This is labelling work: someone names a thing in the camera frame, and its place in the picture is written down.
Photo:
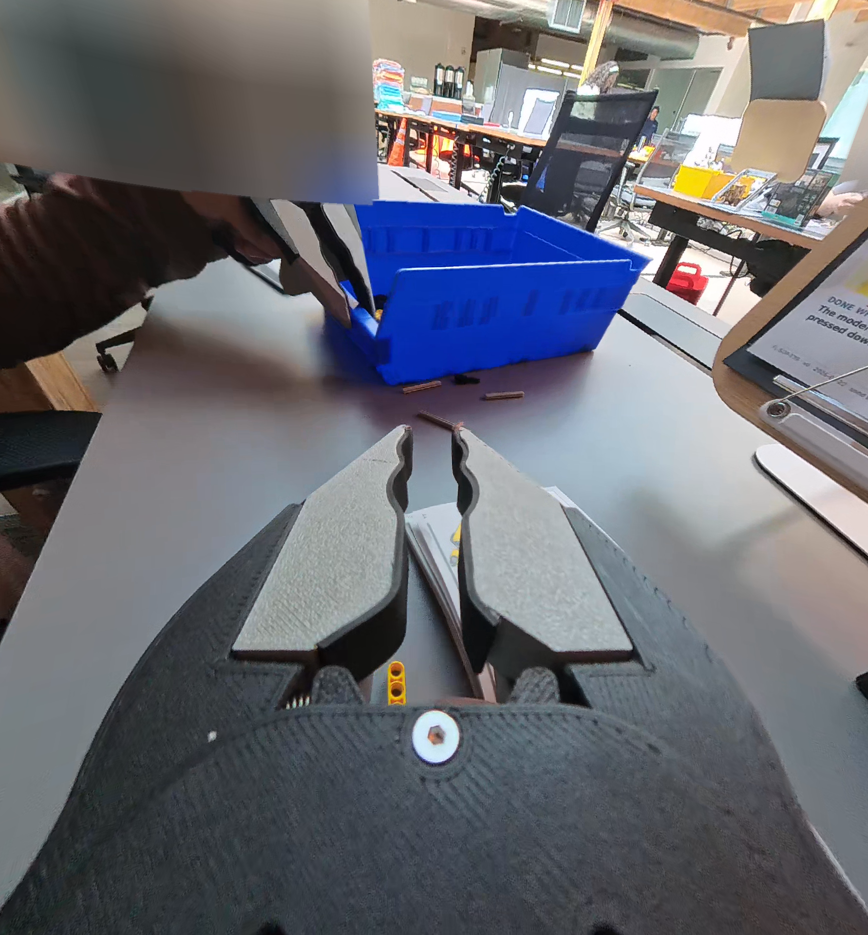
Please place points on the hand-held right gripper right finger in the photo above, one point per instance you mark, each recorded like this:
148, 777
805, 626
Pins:
536, 577

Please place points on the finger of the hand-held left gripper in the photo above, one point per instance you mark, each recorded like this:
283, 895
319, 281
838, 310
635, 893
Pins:
350, 241
310, 270

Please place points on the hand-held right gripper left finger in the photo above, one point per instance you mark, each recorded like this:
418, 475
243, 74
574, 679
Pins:
332, 570

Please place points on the blue plastic bin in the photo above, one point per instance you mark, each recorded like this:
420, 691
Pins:
492, 321

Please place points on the person's left forearm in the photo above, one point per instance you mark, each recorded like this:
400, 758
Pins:
76, 263

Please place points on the lego instruction sheets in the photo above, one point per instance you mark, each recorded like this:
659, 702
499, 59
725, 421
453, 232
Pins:
434, 540

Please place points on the yellow short lego beam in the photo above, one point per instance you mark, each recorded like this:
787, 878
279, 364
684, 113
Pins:
397, 683

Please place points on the brown lego axle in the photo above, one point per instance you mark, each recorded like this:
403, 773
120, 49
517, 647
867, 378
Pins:
440, 420
421, 387
503, 396

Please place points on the person's left hand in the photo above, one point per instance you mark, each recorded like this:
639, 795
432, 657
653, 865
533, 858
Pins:
262, 248

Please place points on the orange traffic cone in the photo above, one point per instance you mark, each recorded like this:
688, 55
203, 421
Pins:
397, 146

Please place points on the stack of coloured bins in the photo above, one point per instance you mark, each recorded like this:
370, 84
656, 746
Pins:
389, 84

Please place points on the long background work table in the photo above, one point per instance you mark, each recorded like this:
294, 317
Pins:
470, 131

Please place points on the black mesh office chair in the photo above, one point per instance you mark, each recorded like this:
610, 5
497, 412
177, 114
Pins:
609, 124

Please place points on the wood-framed instruction display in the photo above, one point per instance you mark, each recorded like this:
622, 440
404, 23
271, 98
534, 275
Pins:
741, 365

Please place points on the black chair seat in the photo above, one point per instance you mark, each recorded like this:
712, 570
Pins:
25, 453

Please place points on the red floor container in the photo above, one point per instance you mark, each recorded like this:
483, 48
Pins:
686, 283

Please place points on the yellow plastic bin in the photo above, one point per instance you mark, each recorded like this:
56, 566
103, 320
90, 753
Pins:
697, 182

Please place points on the wooden-edged work table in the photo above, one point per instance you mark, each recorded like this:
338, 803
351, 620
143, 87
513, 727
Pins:
726, 212

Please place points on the wooden display back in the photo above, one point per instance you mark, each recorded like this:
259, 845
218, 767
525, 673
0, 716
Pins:
777, 124

